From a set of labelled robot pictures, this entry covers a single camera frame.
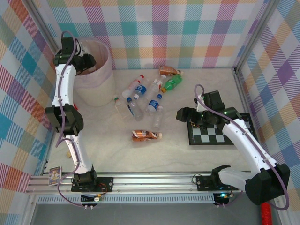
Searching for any small clear bottle white cap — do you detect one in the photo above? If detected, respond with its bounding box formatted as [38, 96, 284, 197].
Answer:
[152, 105, 165, 129]

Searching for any green soda bottle yellow cap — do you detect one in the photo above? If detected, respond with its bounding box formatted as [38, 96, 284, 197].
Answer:
[160, 74, 183, 93]

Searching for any clear bottle green neck ring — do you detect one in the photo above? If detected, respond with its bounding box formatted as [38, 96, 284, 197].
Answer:
[113, 94, 128, 119]

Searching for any brown coffee drink bottle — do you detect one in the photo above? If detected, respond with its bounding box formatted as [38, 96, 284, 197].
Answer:
[131, 130, 163, 143]

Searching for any orange brown tea bottle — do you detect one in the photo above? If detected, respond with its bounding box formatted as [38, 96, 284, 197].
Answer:
[158, 65, 185, 76]

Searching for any clear bottle red cap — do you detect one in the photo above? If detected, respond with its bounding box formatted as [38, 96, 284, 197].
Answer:
[121, 74, 145, 98]

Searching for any clear bottle blue cap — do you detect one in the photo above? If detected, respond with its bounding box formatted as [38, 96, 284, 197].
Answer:
[126, 97, 145, 121]

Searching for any blue label bottle white cap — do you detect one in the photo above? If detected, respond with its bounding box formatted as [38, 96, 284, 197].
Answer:
[133, 78, 150, 99]

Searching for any translucent lilac waste bin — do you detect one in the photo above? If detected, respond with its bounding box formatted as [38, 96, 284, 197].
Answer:
[74, 37, 116, 108]

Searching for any black silver chessboard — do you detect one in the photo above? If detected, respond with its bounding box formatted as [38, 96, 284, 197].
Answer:
[187, 112, 255, 146]

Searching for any small black controller board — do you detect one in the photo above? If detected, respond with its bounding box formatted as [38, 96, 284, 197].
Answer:
[212, 192, 232, 207]
[81, 194, 104, 210]

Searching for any red glitter microphone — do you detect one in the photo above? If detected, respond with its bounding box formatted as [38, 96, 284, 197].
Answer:
[260, 202, 272, 225]

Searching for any playing card box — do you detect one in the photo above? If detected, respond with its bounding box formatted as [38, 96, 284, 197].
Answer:
[48, 165, 63, 187]

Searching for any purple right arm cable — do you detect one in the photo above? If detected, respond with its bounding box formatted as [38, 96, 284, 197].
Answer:
[194, 83, 290, 211]

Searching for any aluminium frame post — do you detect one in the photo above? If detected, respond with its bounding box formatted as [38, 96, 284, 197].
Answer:
[24, 0, 59, 47]
[233, 0, 282, 71]

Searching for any aluminium side rail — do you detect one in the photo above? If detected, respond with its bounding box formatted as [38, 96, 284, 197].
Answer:
[233, 67, 263, 146]
[39, 138, 59, 175]

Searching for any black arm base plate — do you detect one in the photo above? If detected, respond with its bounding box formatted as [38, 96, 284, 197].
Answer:
[195, 175, 237, 192]
[71, 177, 115, 192]

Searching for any aluminium front rail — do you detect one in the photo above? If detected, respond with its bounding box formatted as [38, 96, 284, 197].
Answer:
[25, 171, 249, 195]

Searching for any grey slotted cable duct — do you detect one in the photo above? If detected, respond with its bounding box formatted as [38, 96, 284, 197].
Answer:
[37, 195, 215, 204]

